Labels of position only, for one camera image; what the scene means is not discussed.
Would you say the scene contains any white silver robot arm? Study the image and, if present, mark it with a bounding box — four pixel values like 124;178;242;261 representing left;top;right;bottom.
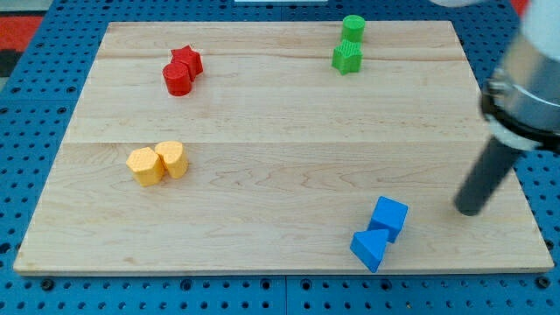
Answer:
480;0;559;151

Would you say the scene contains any blue triangle block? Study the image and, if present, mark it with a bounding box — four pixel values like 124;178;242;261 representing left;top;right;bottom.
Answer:
350;229;389;273

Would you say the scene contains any wooden board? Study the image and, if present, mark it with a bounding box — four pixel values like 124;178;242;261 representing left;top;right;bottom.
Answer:
13;21;554;277

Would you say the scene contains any yellow heart block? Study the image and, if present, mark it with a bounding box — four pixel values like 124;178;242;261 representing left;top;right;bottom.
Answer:
155;141;188;179

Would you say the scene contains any green star block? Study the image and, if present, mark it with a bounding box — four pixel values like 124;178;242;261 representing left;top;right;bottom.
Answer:
332;39;363;75

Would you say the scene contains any blue cube block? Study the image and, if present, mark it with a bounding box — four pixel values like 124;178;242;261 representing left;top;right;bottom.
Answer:
367;196;409;243

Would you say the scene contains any red cylinder block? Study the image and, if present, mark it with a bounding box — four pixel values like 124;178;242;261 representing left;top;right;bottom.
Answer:
162;62;192;96

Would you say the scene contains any yellow hexagon block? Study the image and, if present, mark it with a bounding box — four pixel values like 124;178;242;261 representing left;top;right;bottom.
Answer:
126;147;165;186

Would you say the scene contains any red star block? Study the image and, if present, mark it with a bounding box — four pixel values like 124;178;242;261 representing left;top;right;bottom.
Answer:
171;45;204;81

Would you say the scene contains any green cylinder block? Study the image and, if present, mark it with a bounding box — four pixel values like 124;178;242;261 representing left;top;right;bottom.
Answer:
341;15;366;43

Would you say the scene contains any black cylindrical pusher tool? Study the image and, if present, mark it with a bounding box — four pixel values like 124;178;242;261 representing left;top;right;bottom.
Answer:
454;136;522;216

